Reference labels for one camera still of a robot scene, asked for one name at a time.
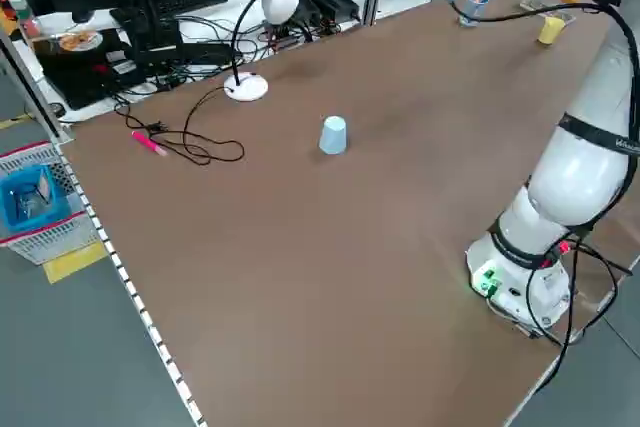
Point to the yellow plastic cup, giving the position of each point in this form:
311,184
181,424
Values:
549,32

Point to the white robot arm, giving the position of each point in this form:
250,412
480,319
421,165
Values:
575,187

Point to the pink marker pen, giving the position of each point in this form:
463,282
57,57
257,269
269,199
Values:
147,143

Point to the black keyboard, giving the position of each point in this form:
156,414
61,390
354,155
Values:
192,3

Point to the clear plastic beaker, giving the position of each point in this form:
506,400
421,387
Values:
475,7

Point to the black equipment box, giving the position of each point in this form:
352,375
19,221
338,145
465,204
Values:
75,77

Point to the blue plastic box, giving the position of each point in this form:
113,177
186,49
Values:
50,214

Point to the clear acrylic mug rack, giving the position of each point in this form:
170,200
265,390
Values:
530,4

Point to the bottle with green cap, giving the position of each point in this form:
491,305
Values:
20,7

